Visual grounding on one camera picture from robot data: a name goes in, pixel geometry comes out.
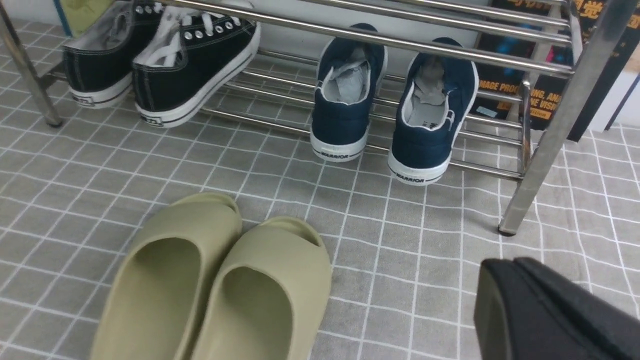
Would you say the left olive foam slide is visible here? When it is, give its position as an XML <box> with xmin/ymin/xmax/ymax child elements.
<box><xmin>90</xmin><ymin>192</ymin><xmax>242</xmax><ymax>360</ymax></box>

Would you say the teal and yellow book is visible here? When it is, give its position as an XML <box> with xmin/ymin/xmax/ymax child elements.
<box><xmin>53</xmin><ymin>0</ymin><xmax>113</xmax><ymax>38</ymax></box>

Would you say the left black canvas sneaker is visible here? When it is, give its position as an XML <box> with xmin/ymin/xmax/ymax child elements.
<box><xmin>62</xmin><ymin>0</ymin><xmax>166</xmax><ymax>109</ymax></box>

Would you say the black image processing book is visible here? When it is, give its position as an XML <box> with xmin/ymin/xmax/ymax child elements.
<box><xmin>470</xmin><ymin>0</ymin><xmax>640</xmax><ymax>143</ymax></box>

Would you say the black canvas sneaker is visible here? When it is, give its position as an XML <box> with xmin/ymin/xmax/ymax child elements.
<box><xmin>132</xmin><ymin>6</ymin><xmax>262</xmax><ymax>128</ymax></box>
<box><xmin>62</xmin><ymin>0</ymin><xmax>166</xmax><ymax>109</ymax></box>

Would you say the stainless steel shoe rack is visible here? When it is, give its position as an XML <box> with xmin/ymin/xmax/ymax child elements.
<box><xmin>0</xmin><ymin>0</ymin><xmax>640</xmax><ymax>237</ymax></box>

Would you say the navy slip-on shoe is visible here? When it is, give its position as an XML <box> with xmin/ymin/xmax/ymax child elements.
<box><xmin>387</xmin><ymin>52</ymin><xmax>479</xmax><ymax>186</ymax></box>
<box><xmin>310</xmin><ymin>37</ymin><xmax>388</xmax><ymax>163</ymax></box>

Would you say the grey checked table cloth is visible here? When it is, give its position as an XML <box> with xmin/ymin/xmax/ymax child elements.
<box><xmin>0</xmin><ymin>46</ymin><xmax>639</xmax><ymax>360</ymax></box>

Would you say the right black canvas sneaker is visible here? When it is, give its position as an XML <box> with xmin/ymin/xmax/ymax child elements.
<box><xmin>132</xmin><ymin>6</ymin><xmax>262</xmax><ymax>128</ymax></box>

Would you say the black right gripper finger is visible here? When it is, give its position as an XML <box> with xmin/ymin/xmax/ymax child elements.
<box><xmin>473</xmin><ymin>257</ymin><xmax>640</xmax><ymax>360</ymax></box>

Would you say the right olive foam slide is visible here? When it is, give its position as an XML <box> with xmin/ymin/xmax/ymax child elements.
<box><xmin>191</xmin><ymin>216</ymin><xmax>332</xmax><ymax>360</ymax></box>

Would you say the olive foam slide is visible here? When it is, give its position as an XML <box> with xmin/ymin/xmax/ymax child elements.
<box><xmin>90</xmin><ymin>192</ymin><xmax>242</xmax><ymax>360</ymax></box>
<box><xmin>191</xmin><ymin>216</ymin><xmax>332</xmax><ymax>360</ymax></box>

